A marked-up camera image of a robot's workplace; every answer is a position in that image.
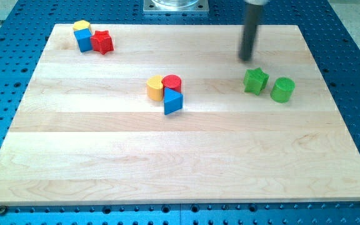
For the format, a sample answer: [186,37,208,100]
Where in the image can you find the red cylinder block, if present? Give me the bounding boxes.
[162,74,182,93]

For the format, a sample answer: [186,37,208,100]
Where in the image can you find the blue triangle block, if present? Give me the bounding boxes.
[164,87,183,115]

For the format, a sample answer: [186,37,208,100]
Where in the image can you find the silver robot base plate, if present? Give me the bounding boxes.
[143,0,209,13]

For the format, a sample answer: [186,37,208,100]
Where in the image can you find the green cylinder block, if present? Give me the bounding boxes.
[270,77,296,103]

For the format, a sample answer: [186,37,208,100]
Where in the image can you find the yellow hexagon block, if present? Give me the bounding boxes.
[72,20,92,32]

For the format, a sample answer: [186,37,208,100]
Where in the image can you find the wooden board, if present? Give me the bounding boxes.
[0,24,360,206]

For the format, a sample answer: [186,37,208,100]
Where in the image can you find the green star block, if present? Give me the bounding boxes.
[243,67,269,96]

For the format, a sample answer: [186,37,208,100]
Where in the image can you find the blue perforated table plate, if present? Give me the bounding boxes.
[0,0,360,224]

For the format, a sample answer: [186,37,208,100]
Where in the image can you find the blue cube block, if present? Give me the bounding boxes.
[74,28,93,53]

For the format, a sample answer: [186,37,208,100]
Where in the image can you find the red star block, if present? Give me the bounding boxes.
[90,30,114,55]

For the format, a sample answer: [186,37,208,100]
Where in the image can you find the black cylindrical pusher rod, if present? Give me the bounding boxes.
[239,1,264,61]

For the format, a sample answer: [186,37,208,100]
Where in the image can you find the yellow heart block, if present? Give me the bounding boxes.
[146,75,164,101]

